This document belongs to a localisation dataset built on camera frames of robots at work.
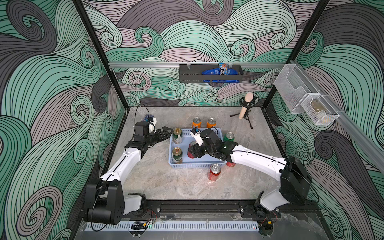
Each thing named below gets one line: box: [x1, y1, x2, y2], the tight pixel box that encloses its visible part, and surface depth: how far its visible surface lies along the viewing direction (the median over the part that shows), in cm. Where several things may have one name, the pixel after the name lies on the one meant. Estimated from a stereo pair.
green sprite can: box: [223, 131, 235, 142], surface depth 92 cm
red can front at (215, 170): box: [208, 163, 222, 182], surface depth 79 cm
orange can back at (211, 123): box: [206, 117, 217, 128], surface depth 100 cm
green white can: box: [173, 128, 183, 145], surface depth 94 cm
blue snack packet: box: [202, 62, 240, 83], surface depth 94 cm
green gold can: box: [172, 147, 183, 164], surface depth 85 cm
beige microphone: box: [239, 92, 254, 120], surface depth 91 cm
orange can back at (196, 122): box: [192, 117, 202, 129], surface depth 100 cm
